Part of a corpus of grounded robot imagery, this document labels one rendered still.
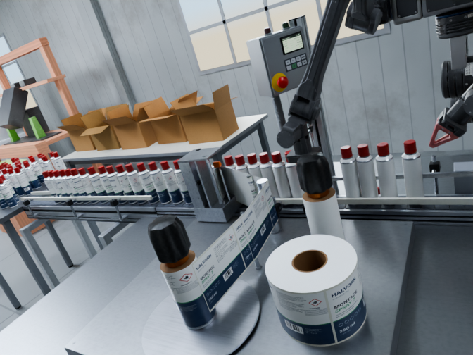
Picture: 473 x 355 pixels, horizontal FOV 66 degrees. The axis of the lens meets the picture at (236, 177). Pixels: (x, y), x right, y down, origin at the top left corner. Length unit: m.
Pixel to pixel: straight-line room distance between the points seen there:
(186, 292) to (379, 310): 0.43
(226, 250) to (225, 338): 0.21
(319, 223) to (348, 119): 2.99
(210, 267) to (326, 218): 0.33
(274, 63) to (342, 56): 2.58
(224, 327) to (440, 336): 0.47
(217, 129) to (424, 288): 2.09
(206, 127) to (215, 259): 2.01
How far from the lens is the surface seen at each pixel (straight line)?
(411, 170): 1.21
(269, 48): 1.23
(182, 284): 0.88
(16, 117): 5.74
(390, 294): 0.95
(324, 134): 1.38
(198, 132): 2.92
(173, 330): 1.00
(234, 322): 0.94
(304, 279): 0.79
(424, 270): 1.09
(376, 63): 3.72
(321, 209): 0.97
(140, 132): 3.39
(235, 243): 0.99
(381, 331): 0.87
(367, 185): 1.25
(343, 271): 0.79
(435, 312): 0.98
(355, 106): 3.87
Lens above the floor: 1.52
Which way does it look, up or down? 21 degrees down
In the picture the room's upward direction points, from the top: 17 degrees counter-clockwise
